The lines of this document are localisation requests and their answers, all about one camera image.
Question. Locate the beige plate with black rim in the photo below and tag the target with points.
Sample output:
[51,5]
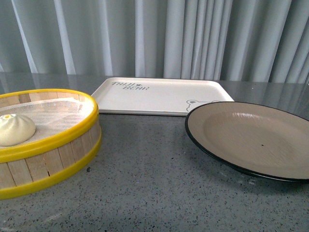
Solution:
[253,139]

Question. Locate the white steamed bun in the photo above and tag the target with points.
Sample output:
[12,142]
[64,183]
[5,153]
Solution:
[15,129]

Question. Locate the white bear print tray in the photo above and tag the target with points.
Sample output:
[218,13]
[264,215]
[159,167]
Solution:
[153,96]

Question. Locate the yellow rimmed wooden steamer basket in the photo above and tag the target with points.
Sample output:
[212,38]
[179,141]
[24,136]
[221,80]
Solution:
[30,167]

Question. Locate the white mesh steamer liner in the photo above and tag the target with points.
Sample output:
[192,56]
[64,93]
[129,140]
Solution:
[51,116]

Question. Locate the grey pleated curtain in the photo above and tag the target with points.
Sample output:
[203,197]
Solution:
[236,40]

